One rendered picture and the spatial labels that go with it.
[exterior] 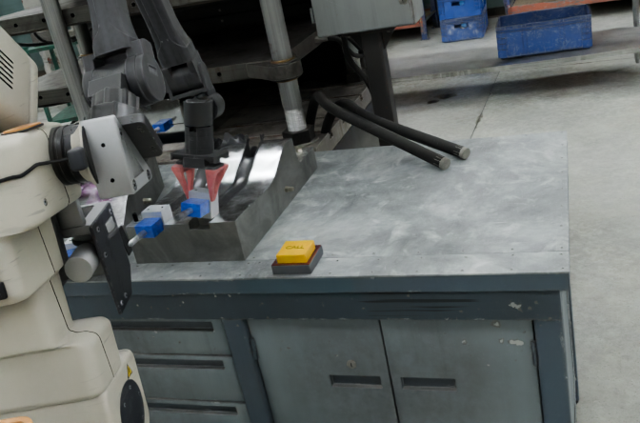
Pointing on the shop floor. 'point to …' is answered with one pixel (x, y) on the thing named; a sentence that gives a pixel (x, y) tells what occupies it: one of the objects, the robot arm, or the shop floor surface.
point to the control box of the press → (365, 4)
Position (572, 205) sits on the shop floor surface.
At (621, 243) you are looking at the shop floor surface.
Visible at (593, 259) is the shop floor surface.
